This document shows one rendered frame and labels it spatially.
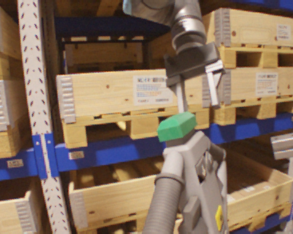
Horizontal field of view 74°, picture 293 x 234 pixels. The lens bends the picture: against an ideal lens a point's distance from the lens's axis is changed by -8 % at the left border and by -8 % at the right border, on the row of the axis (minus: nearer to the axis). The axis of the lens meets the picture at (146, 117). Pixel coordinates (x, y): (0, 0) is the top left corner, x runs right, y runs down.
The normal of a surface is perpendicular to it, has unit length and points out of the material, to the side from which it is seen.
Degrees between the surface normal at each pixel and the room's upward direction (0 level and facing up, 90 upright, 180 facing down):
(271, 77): 90
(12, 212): 90
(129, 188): 90
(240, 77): 90
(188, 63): 62
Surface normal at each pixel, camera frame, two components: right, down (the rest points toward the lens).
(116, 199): 0.33, 0.16
